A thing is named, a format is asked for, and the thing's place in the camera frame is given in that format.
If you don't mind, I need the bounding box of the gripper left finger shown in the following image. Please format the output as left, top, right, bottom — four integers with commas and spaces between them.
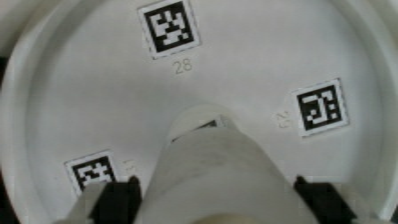
54, 176, 141, 224

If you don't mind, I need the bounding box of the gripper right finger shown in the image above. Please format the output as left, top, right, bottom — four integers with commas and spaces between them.
292, 176, 363, 224

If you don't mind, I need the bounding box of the white table leg cylinder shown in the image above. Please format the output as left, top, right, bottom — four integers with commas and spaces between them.
136, 115, 315, 224

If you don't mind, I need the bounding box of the white round table top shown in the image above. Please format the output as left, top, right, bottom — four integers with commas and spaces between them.
0, 0, 398, 224

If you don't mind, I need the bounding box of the white front fence bar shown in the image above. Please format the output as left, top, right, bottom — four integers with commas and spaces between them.
0, 0, 81, 60

